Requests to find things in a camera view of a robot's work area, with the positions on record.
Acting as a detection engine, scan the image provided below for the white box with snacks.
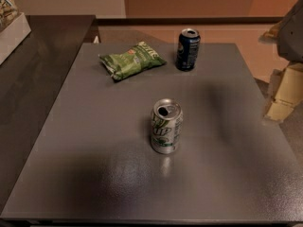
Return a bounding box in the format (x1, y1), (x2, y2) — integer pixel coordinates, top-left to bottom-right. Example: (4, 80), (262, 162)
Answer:
(0, 0), (31, 64)

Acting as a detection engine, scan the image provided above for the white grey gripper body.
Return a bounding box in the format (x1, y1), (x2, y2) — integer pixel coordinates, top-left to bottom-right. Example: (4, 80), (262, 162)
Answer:
(276, 0), (303, 62)

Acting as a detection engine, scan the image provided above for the silver green 7up can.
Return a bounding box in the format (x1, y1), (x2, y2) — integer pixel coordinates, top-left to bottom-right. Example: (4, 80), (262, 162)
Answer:
(151, 98), (183, 154)

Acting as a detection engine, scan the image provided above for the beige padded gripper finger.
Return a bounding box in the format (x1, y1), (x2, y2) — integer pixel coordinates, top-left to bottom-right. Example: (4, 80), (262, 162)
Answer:
(264, 62), (303, 122)

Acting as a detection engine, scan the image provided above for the dark blue soda can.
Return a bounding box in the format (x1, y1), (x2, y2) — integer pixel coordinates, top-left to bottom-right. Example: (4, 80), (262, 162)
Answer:
(176, 28), (201, 71)

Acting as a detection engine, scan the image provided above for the green jalapeno chip bag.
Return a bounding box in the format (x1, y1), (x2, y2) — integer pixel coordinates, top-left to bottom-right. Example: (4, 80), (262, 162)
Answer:
(99, 42), (166, 81)

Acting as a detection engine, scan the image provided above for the dark side table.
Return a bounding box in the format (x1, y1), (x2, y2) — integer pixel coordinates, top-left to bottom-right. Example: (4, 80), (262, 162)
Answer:
(0, 15), (98, 213)

